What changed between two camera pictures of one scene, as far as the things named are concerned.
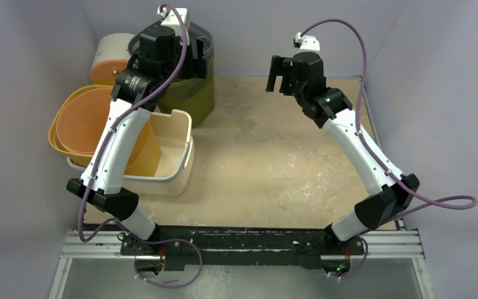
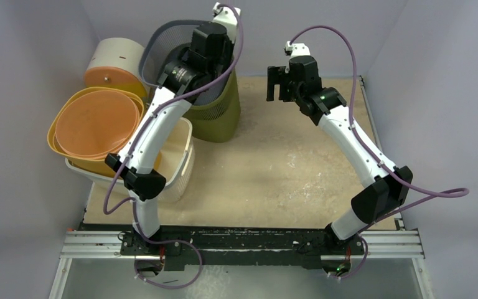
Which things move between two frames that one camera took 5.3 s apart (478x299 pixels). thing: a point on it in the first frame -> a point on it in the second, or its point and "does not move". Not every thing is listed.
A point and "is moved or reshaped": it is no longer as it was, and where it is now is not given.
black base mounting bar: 240,246 does not move
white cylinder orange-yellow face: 111,54 does not move
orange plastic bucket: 82,118 does not move
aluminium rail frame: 107,243 does not move
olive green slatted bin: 196,96 is moved or reshaped
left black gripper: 197,67 -> 229,46
